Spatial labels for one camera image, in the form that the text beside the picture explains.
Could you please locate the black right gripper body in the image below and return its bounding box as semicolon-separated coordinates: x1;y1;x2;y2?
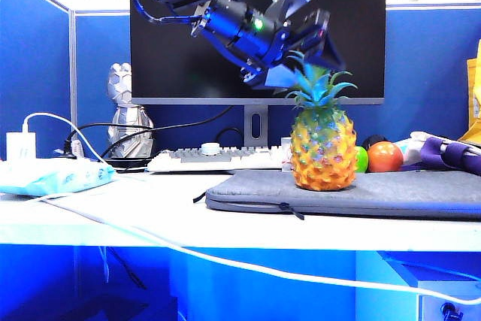
239;8;332;88

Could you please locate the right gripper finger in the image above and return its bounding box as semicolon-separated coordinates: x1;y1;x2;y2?
299;31;346;71
262;63;302;89

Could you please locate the yellow plastic pineapple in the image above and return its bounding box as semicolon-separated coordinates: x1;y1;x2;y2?
285;50;358;192

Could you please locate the yellow paper bag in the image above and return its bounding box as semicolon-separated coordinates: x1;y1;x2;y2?
458;38;481;147

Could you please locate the gray felt laptop bag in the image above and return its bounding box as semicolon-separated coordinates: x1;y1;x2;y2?
192;169;481;222

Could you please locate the gray monitor stand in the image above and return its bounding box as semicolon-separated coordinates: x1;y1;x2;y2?
244;104;269;148

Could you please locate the clear box with ribbon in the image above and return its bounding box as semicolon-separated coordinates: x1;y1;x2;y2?
280;137;298;171

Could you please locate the black round object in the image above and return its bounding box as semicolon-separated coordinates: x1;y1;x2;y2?
362;135;388;148

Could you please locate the white gray keyboard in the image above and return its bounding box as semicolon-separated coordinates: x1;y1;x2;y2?
147;144;294;174

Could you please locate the green apple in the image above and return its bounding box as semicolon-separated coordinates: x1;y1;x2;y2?
355;146;369;174

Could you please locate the black computer monitor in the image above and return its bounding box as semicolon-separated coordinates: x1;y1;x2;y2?
129;0;387;106

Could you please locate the orange red round fruit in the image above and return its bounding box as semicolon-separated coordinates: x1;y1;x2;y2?
367;141;404;174

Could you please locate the purple cloth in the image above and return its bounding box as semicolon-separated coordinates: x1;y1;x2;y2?
400;137;481;176

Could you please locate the silver faceted figurine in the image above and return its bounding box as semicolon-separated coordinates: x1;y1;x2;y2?
107;62;155;159

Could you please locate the light blue wipes pack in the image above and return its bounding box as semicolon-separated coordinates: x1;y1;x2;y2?
0;158;116;197

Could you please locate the white charger block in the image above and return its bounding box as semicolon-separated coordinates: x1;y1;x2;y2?
6;116;38;162

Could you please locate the white drawer cabinet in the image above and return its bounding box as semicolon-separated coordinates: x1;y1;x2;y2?
377;251;481;321

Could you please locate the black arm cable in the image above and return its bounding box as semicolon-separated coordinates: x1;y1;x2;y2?
130;0;204;26

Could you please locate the gray partition post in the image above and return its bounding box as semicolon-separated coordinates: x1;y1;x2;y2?
68;11;77;138

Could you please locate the white charging cable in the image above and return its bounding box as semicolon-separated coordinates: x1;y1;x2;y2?
22;112;481;306

